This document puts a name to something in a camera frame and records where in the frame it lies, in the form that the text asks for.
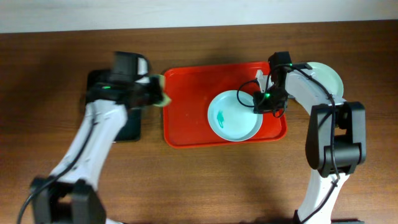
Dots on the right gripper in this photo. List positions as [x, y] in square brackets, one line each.
[267, 106]

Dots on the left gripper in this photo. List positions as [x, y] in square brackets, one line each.
[156, 90]

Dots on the green yellow sponge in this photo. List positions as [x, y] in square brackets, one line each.
[162, 99]

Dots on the light blue plate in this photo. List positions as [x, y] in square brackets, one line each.
[231, 120]

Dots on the mint green plate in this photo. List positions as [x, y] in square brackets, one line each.
[325, 75]

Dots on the white plate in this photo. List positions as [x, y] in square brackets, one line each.
[339, 85]

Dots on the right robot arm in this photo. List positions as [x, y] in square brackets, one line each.
[336, 136]

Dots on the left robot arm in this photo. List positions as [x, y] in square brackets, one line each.
[70, 193]

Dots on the black plastic tray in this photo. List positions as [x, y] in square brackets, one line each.
[131, 131]

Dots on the red plastic tray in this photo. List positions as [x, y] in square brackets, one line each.
[191, 90]

